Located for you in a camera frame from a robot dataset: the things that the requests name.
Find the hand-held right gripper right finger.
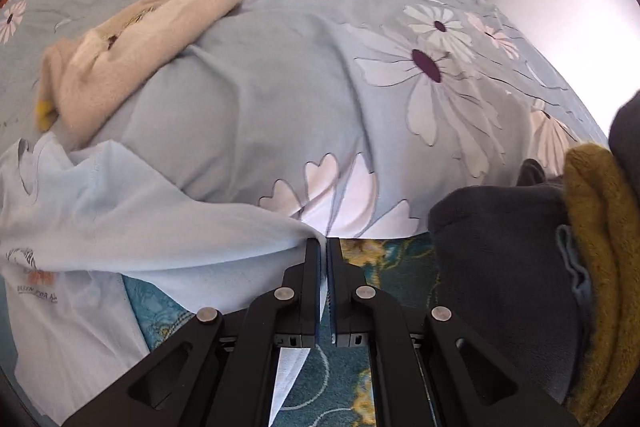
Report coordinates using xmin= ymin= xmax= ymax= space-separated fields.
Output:
xmin=327 ymin=237 xmax=581 ymax=427

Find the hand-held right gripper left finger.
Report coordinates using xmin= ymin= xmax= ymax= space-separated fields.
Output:
xmin=62 ymin=239 xmax=321 ymax=427

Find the light blue t-shirt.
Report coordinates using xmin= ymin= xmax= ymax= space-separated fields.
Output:
xmin=0 ymin=132 xmax=328 ymax=415

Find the teal floral bed sheet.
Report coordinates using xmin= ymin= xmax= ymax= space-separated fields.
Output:
xmin=122 ymin=234 xmax=441 ymax=427

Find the dark grey garment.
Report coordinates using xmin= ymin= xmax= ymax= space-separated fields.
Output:
xmin=607 ymin=89 xmax=640 ymax=168
xmin=429 ymin=159 xmax=586 ymax=405

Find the light blue floral duvet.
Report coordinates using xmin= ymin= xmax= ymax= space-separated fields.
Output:
xmin=0 ymin=0 xmax=608 ymax=240

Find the grey-blue garment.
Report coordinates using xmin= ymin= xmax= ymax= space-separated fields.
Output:
xmin=556 ymin=224 xmax=601 ymax=323

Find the mustard yellow fleece garment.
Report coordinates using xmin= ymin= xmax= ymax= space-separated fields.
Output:
xmin=564 ymin=143 xmax=640 ymax=425

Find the beige sweater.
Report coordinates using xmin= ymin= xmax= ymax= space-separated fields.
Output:
xmin=42 ymin=0 xmax=281 ymax=145

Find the yellow cloth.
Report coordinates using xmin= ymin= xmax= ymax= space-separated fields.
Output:
xmin=34 ymin=99 xmax=55 ymax=130

